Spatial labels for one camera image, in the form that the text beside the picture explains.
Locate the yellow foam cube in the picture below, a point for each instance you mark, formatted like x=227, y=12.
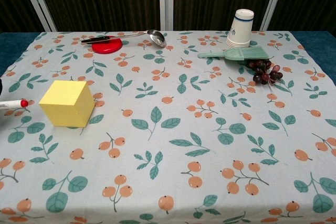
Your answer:
x=65, y=103

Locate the red round lid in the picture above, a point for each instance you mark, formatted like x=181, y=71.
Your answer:
x=106, y=47

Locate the green plastic scoop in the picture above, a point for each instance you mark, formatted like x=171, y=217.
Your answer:
x=236, y=54

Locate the floral printed tablecloth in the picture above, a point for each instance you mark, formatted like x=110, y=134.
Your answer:
x=173, y=129

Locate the stack of white paper cups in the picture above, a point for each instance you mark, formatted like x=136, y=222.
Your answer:
x=240, y=30

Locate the white partition frame post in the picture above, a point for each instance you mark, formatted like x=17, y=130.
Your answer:
x=273, y=1
x=166, y=1
x=39, y=1

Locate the bunch of dark red grapes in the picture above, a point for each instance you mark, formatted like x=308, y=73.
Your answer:
x=262, y=73

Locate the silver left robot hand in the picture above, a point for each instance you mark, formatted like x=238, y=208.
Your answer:
x=0, y=87

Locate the white marker red cap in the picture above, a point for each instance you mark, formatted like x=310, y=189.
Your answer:
x=13, y=104

